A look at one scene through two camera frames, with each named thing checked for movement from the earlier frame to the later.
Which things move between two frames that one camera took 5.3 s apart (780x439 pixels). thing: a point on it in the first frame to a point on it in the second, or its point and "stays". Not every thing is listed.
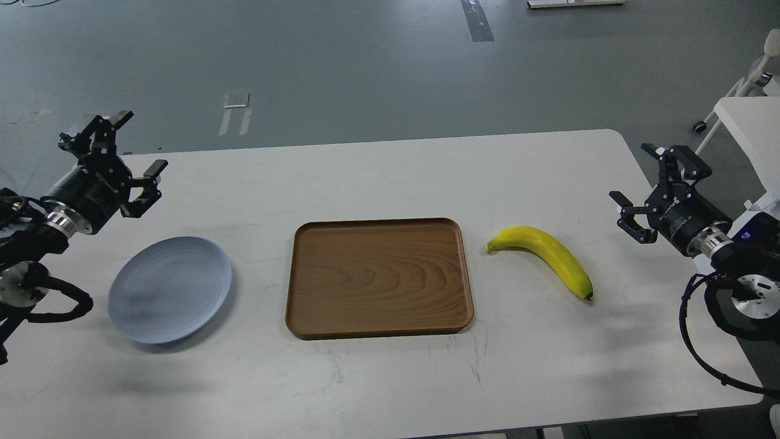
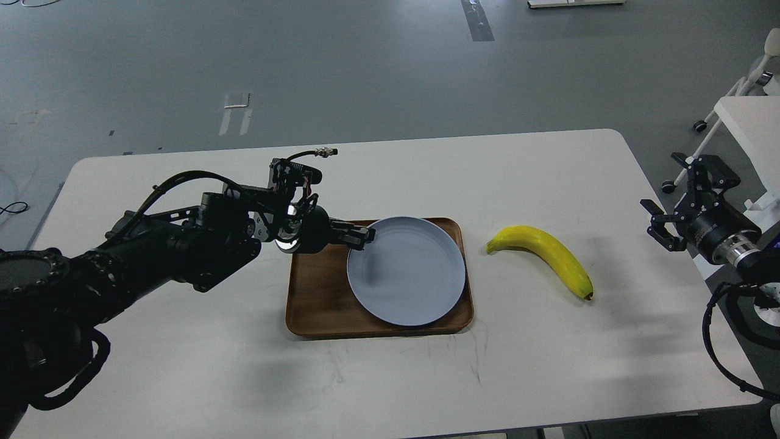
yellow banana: x=534 y=240 stays
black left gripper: x=99 y=186 to x=317 y=230
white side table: x=754 y=124 stays
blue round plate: x=166 y=288 to x=411 y=274
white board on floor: x=534 y=5 stays
